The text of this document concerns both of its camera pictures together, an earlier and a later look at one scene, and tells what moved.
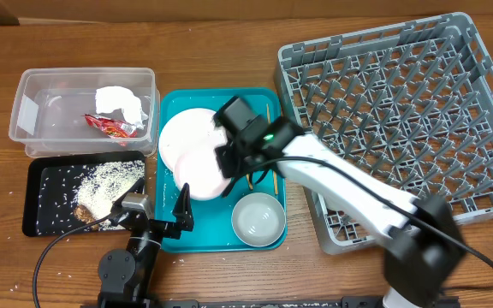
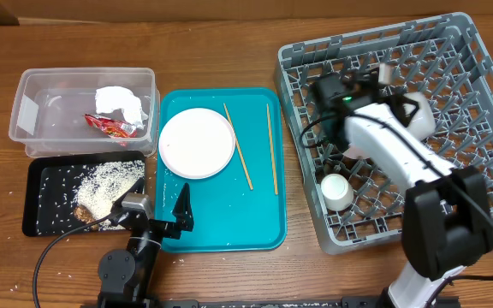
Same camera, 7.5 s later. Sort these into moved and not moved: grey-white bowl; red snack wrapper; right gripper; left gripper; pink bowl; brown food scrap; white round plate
Moved: pink bowl; grey-white bowl; right gripper
Not moved: brown food scrap; white round plate; red snack wrapper; left gripper
